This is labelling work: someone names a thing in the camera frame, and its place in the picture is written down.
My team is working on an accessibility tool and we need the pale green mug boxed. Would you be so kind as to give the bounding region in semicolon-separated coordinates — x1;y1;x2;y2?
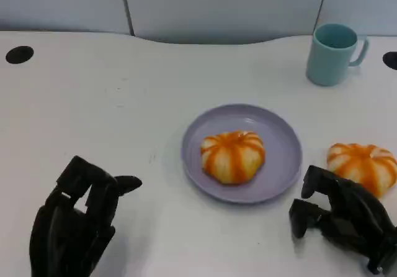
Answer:
306;23;370;87

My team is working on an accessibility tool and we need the lilac plate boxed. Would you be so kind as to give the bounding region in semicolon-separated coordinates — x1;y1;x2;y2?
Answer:
181;103;303;204

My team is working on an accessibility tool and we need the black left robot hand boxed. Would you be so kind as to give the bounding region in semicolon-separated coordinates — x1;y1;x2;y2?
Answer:
29;155;143;277

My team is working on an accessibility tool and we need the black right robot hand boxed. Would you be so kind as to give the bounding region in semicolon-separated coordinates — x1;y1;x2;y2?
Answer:
288;165;397;271

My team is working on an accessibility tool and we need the black table grommet hole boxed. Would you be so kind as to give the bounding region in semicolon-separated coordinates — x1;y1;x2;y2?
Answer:
381;52;397;70
5;45;35;65

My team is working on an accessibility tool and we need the orange and white bread roll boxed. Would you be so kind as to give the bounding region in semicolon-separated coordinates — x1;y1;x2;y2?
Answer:
327;142;397;199
200;130;267;186

